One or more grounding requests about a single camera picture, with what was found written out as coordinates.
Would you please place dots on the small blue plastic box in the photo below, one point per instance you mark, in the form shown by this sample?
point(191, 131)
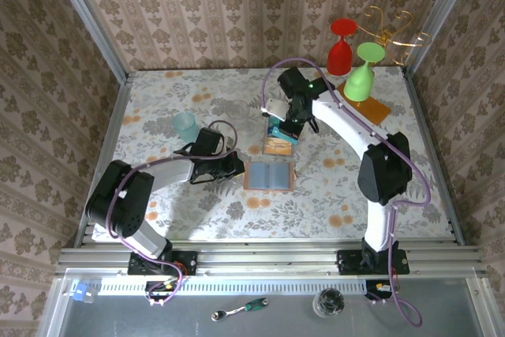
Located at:
point(81, 293)

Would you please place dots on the gold VIP credit card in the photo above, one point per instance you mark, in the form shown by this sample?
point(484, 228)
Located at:
point(278, 150)
point(276, 141)

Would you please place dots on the floral tablecloth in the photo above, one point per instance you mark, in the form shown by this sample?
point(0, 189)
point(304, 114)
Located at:
point(276, 218)

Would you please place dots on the clear jar dark contents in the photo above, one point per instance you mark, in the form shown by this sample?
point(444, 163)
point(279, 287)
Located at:
point(328, 302)

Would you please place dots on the aluminium table side rail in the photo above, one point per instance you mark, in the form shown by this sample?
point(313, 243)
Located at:
point(109, 132)
point(432, 155)

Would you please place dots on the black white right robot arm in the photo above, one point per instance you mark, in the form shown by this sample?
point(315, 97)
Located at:
point(384, 171)

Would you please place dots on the clear drinking glass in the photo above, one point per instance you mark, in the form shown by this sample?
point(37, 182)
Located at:
point(238, 110)

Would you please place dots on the red plastic goblet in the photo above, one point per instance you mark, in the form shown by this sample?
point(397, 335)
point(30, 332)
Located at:
point(339, 58)

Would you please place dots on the aluminium frame post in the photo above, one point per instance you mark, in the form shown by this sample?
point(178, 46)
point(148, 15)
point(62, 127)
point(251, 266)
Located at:
point(88, 21)
point(436, 17)

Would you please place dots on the teal frosted plastic cup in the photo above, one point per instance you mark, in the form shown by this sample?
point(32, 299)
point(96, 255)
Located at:
point(185, 128)

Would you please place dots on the grey metal shelf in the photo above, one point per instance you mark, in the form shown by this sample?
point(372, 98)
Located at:
point(118, 321)

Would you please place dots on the green plastic goblet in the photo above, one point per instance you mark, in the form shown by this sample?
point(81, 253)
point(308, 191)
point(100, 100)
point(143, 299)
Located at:
point(359, 84)

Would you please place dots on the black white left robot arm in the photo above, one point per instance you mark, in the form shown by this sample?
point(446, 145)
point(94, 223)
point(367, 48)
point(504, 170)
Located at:
point(118, 201)

